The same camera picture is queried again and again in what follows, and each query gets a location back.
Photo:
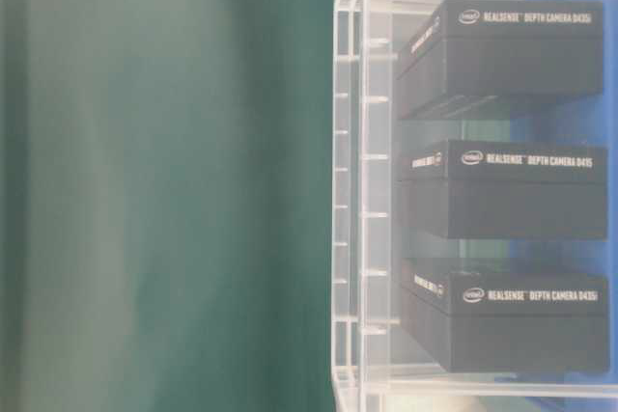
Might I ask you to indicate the black box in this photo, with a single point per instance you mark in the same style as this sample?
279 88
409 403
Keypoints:
500 59
478 318
464 189

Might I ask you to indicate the clear plastic storage case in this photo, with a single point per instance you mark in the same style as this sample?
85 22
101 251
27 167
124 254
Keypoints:
375 364

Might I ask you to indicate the green table cloth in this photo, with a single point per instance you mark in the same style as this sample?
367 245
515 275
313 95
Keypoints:
165 205

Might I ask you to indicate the blue plastic liner sheet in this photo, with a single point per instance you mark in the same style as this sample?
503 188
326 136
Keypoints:
588 121

